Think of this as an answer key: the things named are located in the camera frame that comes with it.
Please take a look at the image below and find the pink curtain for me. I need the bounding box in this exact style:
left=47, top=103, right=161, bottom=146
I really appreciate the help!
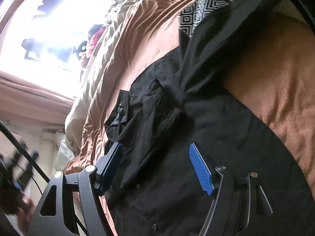
left=1, top=71, right=74, bottom=129

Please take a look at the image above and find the black shirt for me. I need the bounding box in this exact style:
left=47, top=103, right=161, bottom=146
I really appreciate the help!
left=105, top=0, right=314, bottom=235

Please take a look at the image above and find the black cable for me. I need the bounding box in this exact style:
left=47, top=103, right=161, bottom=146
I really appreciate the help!
left=0, top=120, right=51, bottom=183

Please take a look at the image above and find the beige duvet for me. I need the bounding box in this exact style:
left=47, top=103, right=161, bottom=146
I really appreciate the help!
left=61, top=0, right=140, bottom=159

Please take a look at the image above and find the brown bed sheet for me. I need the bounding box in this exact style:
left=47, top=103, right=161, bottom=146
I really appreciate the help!
left=62, top=0, right=315, bottom=236

